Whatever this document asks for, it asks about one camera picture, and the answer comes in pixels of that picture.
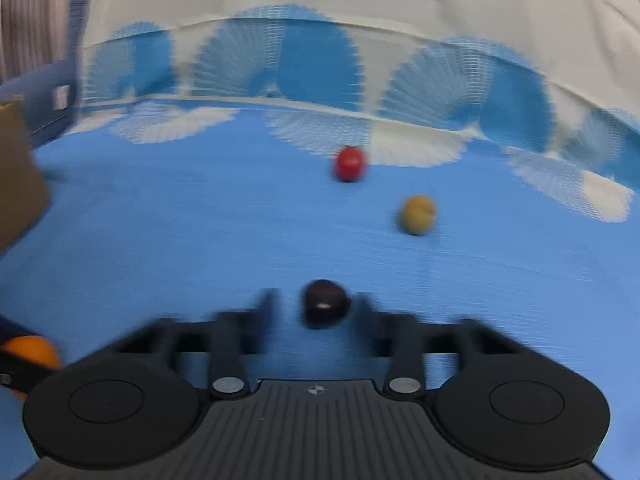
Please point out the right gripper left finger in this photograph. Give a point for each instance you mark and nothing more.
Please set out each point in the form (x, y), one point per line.
(226, 338)

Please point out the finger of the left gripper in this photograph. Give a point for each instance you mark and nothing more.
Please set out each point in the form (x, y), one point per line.
(10, 330)
(20, 374)

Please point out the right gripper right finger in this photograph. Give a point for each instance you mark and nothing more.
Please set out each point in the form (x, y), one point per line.
(402, 339)

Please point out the orange kumquat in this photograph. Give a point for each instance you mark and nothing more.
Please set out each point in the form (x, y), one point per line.
(36, 349)

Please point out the dark grape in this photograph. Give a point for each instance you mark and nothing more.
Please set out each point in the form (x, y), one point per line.
(325, 304)

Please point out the brown longan far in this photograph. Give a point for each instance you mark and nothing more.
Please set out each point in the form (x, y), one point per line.
(417, 215)

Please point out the brown cardboard box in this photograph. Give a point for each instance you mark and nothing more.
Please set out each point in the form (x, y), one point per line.
(24, 194)

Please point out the red cherry tomato far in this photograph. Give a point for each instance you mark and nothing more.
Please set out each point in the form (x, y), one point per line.
(350, 163)

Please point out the blue white patterned cloth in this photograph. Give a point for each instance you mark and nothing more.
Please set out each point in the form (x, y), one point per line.
(198, 172)

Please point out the blue sofa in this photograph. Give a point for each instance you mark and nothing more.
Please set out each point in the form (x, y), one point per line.
(48, 94)

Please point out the grey curtain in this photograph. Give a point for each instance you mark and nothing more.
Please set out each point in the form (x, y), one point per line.
(31, 35)

